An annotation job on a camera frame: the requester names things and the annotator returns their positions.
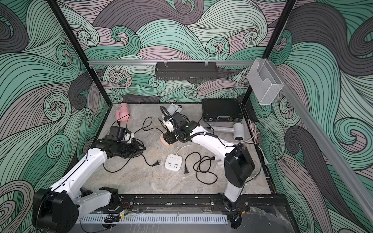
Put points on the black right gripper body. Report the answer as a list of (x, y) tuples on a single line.
[(174, 136)]

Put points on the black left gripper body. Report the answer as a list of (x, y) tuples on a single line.
[(128, 150)]

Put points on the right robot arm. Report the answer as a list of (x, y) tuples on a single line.
[(236, 160)]

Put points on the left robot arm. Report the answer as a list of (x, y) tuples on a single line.
[(57, 208)]

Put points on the round pink power strip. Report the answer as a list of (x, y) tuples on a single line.
[(163, 141)]

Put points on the pink hair dryer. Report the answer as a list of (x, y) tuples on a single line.
[(122, 114)]

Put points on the white square power strip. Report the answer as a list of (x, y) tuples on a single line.
[(173, 162)]

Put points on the black ribbed carrying case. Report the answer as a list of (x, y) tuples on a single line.
[(222, 110)]

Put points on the white hair dryer straight handle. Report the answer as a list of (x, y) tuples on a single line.
[(237, 130)]

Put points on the black wall shelf tray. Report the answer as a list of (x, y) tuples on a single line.
[(186, 71)]

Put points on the black left corner post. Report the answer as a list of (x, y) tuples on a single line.
[(72, 38)]

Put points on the black corner frame post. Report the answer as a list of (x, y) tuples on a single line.
[(289, 5)]

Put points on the aluminium wall rail back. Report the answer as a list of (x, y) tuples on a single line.
[(134, 62)]

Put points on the aluminium wall rail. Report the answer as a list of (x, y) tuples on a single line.
[(307, 100), (134, 62)]

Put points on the white slotted cable duct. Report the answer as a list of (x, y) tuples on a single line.
[(173, 219)]

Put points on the clear plastic wall holder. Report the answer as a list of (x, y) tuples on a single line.
[(264, 78)]

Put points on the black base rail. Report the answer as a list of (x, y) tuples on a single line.
[(272, 203)]

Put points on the aluminium wall rail right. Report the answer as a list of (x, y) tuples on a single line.
[(307, 100)]

